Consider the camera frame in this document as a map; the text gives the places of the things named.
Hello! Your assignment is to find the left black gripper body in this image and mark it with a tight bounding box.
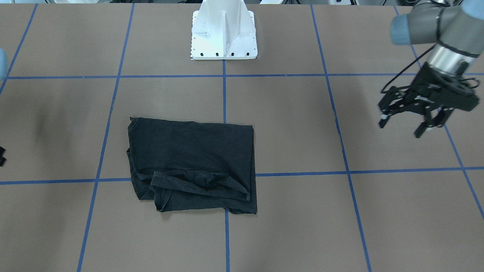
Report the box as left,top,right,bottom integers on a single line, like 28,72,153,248
378,63,479,116

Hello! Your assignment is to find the black graphic t-shirt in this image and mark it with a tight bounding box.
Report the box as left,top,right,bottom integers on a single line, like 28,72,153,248
126,117,258,215

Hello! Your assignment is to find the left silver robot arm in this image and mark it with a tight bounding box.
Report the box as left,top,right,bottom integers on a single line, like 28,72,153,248
378,0,484,138

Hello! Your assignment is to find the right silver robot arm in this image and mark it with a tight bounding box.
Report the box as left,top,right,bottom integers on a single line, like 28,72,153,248
0,48,7,167

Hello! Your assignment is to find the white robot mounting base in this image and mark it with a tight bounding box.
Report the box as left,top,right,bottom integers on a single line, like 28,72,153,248
191,0,259,60

